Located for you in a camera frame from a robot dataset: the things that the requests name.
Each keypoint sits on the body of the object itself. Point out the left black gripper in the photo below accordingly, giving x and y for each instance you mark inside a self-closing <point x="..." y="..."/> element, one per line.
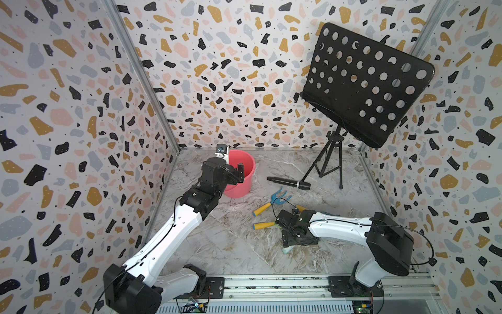
<point x="234" y="178"/>

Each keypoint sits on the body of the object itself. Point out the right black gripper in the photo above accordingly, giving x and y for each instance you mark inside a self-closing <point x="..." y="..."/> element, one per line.
<point x="285" y="239"/>

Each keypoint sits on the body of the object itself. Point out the green trowel yellow handle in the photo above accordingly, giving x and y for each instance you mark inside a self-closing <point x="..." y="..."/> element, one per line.
<point x="263" y="225"/>

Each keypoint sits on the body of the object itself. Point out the light blue fork white handle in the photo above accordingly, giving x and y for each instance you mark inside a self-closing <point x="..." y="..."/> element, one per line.
<point x="286" y="250"/>

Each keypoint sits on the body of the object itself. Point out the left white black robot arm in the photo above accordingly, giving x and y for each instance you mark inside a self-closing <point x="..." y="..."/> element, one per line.
<point x="137" y="286"/>

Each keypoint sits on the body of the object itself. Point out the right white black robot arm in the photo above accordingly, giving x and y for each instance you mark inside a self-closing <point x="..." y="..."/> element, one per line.
<point x="390" y="245"/>

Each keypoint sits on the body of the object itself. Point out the black microphone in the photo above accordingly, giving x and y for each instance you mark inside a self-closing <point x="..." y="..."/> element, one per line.
<point x="301" y="185"/>

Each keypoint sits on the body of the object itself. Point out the right green circuit board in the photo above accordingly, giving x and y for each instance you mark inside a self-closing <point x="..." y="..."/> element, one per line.
<point x="360" y="307"/>

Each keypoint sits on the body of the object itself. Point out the green circuit board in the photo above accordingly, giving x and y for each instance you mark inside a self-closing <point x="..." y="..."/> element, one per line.
<point x="360" y="307"/>
<point x="194" y="306"/>

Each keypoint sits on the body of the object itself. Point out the left green circuit board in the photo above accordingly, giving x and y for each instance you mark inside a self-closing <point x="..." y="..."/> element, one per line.
<point x="194" y="306"/>

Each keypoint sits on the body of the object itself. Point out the black perforated music stand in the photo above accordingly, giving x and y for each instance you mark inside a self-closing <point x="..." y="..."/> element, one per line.
<point x="364" y="86"/>

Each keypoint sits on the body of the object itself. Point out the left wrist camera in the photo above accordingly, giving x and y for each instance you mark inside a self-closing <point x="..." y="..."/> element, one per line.
<point x="222" y="150"/>

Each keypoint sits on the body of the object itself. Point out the blue rake yellow handle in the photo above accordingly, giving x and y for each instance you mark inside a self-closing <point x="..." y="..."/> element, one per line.
<point x="279" y="197"/>

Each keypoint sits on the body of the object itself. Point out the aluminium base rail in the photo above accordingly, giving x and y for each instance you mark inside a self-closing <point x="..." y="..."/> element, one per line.
<point x="308" y="294"/>

